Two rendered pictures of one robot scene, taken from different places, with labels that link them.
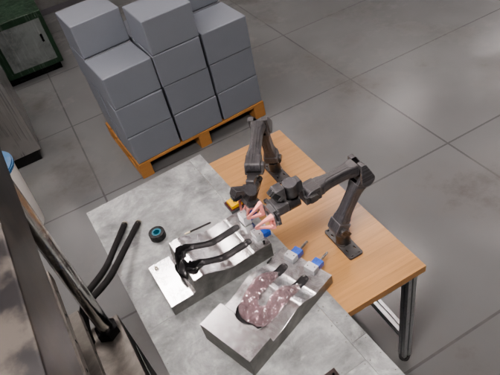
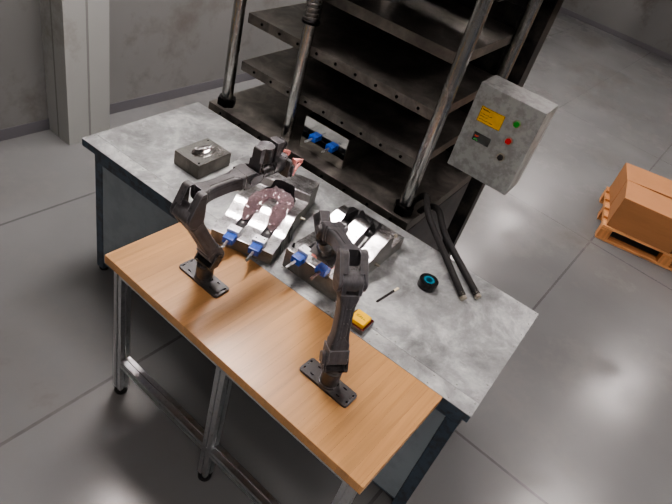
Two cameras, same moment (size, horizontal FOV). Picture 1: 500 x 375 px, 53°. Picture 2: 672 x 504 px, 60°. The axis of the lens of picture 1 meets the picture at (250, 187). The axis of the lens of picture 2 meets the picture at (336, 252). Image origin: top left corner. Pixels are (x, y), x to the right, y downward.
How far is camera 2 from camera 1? 2.99 m
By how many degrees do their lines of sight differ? 90
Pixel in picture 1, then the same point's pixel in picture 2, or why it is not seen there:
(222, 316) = (303, 186)
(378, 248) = (160, 272)
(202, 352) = not seen: hidden behind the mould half
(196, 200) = (416, 331)
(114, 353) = (384, 199)
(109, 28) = not seen: outside the picture
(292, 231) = (269, 291)
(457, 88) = not seen: outside the picture
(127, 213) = (487, 313)
